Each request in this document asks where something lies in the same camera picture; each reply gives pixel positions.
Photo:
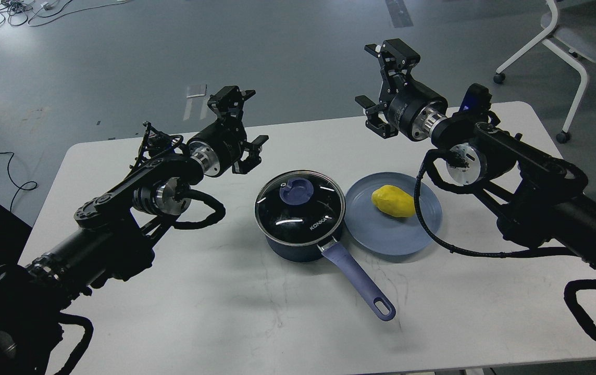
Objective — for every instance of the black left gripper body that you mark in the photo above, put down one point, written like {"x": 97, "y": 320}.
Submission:
{"x": 219, "y": 146}

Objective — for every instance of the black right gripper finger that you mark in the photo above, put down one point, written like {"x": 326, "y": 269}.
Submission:
{"x": 373, "y": 114}
{"x": 396, "y": 60}

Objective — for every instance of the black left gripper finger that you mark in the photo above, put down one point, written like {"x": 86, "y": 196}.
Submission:
{"x": 250, "y": 155}
{"x": 229, "y": 102}

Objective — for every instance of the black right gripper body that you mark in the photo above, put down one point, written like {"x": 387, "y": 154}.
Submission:
{"x": 404, "y": 111}

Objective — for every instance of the glass lid with purple knob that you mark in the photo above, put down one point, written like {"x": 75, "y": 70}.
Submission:
{"x": 300, "y": 207}

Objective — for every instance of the dark pot with purple handle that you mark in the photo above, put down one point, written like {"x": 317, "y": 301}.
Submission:
{"x": 332, "y": 249}

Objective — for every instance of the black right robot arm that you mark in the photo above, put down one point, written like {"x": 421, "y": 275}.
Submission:
{"x": 538, "y": 199}

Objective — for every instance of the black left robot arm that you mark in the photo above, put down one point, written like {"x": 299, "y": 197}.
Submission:
{"x": 116, "y": 233}

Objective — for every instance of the blue plate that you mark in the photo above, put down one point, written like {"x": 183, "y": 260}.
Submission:
{"x": 376, "y": 231}

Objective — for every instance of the white office chair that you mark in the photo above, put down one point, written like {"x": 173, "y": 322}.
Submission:
{"x": 570, "y": 33}

